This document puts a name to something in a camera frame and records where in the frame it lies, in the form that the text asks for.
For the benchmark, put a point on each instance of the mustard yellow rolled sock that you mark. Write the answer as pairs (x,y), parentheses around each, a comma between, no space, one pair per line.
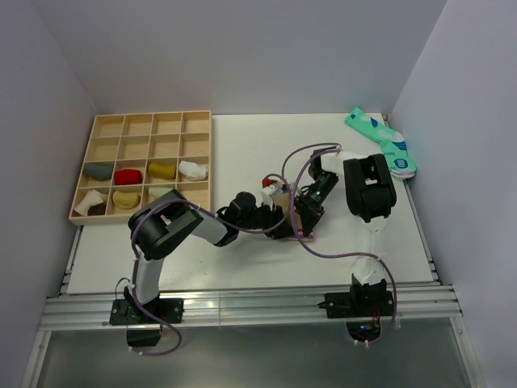
(162,171)

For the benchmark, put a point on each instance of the tan maroon striped sock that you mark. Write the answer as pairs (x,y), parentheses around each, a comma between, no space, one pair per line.
(283,201)

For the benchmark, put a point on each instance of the teal patterned sock pair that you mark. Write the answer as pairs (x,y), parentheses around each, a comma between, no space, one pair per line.
(392,143)

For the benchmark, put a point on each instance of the red rolled sock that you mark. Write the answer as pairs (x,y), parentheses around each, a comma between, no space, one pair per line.
(128,177)

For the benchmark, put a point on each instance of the white and brown rolled sock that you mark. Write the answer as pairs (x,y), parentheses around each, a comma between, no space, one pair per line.
(91,199)

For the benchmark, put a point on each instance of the grey rolled sock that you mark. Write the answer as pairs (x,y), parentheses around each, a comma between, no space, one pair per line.
(98,171)

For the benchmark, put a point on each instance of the wooden compartment tray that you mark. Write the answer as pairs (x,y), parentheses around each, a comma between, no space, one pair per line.
(133,141)

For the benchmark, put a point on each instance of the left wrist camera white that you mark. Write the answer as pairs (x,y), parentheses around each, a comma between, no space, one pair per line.
(272,188)

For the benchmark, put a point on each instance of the aluminium frame rail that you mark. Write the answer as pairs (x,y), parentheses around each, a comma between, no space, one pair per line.
(236,307)

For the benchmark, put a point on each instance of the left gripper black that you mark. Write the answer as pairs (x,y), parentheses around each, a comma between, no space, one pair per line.
(281,231)

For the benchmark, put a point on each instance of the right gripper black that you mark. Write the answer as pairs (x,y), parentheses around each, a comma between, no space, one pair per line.
(309,212)

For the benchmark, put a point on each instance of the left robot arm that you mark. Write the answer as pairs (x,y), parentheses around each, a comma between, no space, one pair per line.
(160,227)

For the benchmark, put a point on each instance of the pale green ankle sock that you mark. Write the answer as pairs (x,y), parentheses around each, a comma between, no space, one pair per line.
(157,192)

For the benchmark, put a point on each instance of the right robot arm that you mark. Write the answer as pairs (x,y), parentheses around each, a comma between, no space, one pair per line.
(370,196)

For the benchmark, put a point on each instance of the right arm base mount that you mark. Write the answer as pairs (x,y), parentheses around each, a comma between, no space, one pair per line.
(374,305)

